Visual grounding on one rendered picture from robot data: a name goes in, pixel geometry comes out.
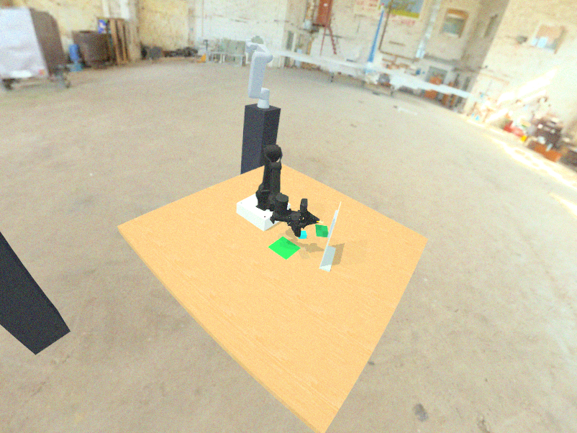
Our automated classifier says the green flat square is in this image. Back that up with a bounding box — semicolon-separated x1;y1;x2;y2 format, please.
268;237;300;260

